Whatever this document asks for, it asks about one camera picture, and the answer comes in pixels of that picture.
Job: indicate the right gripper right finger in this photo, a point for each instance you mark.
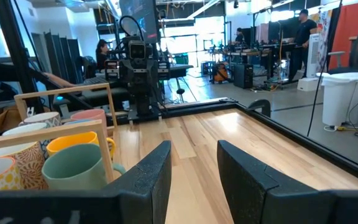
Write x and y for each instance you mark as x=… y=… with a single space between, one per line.
x=247 y=193

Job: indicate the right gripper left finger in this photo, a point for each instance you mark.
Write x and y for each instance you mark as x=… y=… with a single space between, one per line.
x=154 y=174

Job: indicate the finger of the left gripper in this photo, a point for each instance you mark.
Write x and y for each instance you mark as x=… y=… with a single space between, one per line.
x=164 y=70
x=111 y=70

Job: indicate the plain pink mug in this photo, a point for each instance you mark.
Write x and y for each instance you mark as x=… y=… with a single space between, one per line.
x=89 y=114

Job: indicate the plain blue mug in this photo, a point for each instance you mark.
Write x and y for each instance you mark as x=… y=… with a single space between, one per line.
x=79 y=121

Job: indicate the plain green mug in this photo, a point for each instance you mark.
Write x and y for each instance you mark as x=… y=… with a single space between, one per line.
x=73 y=171

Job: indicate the plain yellow mug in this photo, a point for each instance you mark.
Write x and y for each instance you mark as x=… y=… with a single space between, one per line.
x=70 y=141

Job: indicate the grey ikat-pattern white mug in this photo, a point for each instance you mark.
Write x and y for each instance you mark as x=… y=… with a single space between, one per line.
x=42 y=118

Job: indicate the orange leaf-pattern white mug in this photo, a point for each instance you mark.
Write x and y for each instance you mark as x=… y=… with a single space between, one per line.
x=30 y=165

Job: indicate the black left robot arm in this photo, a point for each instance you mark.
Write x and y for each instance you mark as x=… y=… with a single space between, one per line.
x=143 y=102

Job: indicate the person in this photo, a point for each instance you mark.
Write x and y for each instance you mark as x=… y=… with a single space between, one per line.
x=239 y=35
x=303 y=40
x=102 y=54

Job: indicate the dark folding partition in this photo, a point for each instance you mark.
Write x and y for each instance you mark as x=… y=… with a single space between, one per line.
x=64 y=56

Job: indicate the orange shop vacuum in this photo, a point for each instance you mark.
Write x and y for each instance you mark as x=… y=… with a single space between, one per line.
x=221 y=74

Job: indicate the dark display screen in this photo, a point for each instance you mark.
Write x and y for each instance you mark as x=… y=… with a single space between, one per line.
x=141 y=15

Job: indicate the black computer case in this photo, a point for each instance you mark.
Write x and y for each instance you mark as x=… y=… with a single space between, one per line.
x=243 y=76

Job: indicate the light wooden slatted tray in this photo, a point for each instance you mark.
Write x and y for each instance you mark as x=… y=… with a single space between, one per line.
x=42 y=135

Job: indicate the white trash bin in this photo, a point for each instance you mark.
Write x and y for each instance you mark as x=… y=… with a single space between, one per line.
x=343 y=99

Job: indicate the white tower appliance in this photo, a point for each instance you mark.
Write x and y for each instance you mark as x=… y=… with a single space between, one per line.
x=313 y=56

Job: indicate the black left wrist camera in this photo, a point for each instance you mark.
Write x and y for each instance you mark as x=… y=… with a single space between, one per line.
x=137 y=49

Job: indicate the black aluminium table frame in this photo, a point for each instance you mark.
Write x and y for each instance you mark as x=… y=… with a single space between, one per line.
x=291 y=135

